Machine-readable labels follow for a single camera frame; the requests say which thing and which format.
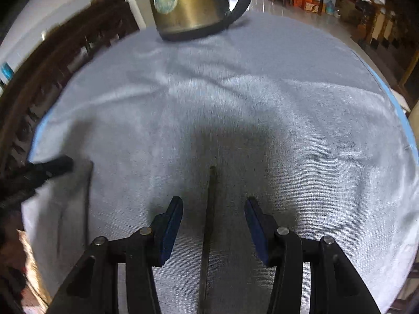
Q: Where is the wooden stair railing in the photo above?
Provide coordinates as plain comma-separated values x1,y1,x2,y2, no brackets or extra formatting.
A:
337,0,419,84

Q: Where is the white chest freezer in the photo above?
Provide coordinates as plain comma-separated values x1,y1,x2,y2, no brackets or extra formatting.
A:
124,0,154,31

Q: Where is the light blue table cover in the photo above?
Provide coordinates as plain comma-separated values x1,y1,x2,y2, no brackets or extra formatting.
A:
29,47,419,161

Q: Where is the grey tablecloth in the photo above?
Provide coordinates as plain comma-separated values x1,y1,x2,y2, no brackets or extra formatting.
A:
21,5,419,314

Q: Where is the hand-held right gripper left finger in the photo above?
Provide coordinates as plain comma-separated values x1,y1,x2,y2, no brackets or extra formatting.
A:
47,196,184,314

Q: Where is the gold electric kettle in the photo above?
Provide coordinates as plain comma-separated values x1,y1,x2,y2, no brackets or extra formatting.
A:
147,0,255,42

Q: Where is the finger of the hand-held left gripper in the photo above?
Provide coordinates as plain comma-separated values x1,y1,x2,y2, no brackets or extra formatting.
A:
26,155,74,181

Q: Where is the dark metal chopstick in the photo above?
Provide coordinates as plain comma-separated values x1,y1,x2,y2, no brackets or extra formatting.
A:
197,165,217,314

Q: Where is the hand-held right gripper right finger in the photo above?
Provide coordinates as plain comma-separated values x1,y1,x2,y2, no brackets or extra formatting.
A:
244,197,382,314

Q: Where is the carved dark wooden sideboard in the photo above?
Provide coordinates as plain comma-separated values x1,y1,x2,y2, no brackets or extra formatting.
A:
0,0,141,184

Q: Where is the teal bottle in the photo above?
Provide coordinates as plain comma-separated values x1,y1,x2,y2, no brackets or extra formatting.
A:
0,61,14,87

